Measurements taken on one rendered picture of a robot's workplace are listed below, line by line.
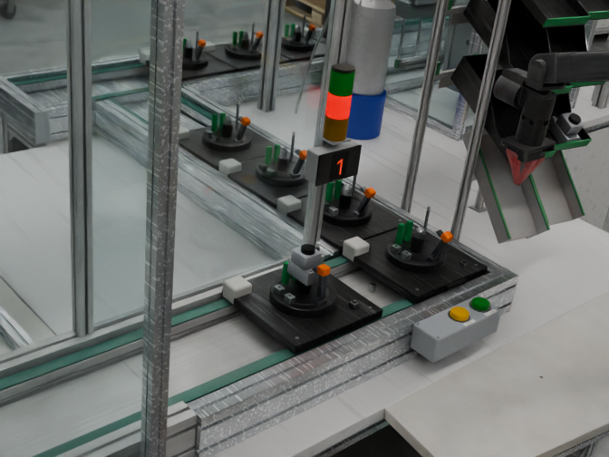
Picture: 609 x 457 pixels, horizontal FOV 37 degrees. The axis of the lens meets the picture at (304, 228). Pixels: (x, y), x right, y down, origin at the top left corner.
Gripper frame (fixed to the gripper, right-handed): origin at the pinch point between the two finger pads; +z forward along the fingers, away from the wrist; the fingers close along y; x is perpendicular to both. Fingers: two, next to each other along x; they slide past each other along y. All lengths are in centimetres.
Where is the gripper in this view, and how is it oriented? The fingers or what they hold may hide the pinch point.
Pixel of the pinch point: (517, 180)
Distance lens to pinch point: 192.0
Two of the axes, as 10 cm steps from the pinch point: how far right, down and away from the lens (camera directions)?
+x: 6.4, 4.6, -6.2
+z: -1.3, 8.6, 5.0
